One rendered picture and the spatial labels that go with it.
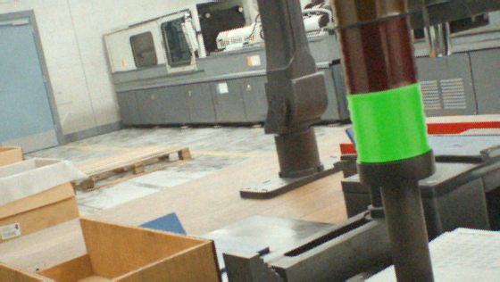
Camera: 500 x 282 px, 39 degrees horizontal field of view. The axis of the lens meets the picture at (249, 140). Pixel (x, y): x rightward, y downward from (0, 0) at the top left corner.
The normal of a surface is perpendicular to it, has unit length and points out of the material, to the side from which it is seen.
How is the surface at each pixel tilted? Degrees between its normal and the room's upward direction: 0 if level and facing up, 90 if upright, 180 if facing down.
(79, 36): 90
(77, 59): 90
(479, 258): 1
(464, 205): 90
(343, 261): 90
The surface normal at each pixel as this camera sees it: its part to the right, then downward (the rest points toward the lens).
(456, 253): -0.20, -0.97
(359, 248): 0.62, 0.00
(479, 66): -0.80, 0.24
